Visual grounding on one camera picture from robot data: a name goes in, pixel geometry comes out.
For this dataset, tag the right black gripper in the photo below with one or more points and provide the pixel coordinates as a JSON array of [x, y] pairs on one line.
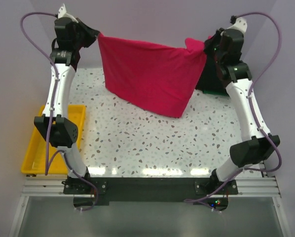
[[210, 44]]

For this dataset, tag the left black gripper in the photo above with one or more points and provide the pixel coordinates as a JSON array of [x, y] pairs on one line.
[[87, 34]]

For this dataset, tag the magenta t shirt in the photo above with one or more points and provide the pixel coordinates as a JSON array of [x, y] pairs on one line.
[[154, 77]]

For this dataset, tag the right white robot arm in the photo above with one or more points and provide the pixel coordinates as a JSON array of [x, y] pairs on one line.
[[225, 73]]

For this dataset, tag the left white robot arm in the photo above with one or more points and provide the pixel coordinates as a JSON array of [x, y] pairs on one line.
[[54, 125]]

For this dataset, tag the folded black t shirt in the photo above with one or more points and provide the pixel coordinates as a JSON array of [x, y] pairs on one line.
[[209, 79]]

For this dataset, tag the folded green t shirt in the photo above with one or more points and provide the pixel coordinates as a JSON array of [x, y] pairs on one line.
[[215, 93]]

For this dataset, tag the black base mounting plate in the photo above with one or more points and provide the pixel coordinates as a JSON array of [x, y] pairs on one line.
[[104, 190]]

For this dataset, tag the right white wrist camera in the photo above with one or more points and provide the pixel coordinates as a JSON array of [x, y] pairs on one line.
[[238, 23]]

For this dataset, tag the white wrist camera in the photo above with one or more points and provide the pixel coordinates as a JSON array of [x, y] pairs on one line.
[[238, 23], [62, 12]]

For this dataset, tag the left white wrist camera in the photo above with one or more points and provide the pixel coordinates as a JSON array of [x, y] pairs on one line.
[[62, 12]]

